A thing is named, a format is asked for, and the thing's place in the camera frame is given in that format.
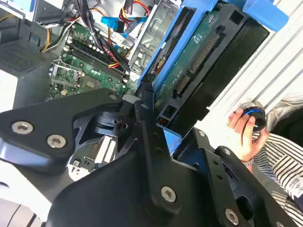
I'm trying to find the person's hand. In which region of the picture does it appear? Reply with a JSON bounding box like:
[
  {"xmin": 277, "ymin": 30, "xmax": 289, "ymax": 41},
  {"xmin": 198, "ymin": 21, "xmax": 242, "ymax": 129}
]
[{"xmin": 227, "ymin": 108, "xmax": 270, "ymax": 164}]

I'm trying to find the hard disk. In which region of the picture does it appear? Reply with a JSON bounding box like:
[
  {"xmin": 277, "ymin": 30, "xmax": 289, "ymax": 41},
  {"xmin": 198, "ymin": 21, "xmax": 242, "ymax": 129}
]
[{"xmin": 137, "ymin": 0, "xmax": 290, "ymax": 154}]

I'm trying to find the blue data wire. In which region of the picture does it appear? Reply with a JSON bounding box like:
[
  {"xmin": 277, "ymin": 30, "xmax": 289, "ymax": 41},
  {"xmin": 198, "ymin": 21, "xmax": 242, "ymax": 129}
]
[{"xmin": 100, "ymin": 15, "xmax": 149, "ymax": 39}]

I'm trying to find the round black tool blue ring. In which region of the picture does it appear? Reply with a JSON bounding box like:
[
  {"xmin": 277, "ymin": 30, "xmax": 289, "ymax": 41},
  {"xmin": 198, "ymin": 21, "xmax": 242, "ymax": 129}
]
[{"xmin": 240, "ymin": 100, "xmax": 268, "ymax": 142}]

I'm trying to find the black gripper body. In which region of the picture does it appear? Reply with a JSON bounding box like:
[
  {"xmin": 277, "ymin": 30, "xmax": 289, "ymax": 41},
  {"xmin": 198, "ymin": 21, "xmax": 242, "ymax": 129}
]
[{"xmin": 45, "ymin": 150, "xmax": 260, "ymax": 227}]

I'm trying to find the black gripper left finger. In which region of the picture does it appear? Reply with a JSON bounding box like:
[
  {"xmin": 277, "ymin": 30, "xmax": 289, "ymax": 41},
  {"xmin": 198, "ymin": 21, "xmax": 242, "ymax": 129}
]
[{"xmin": 0, "ymin": 81, "xmax": 183, "ymax": 220}]

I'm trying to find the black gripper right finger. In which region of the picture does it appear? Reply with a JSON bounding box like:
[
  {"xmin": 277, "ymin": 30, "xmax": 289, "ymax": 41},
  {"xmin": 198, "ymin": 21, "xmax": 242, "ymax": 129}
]
[{"xmin": 188, "ymin": 127, "xmax": 302, "ymax": 227}]

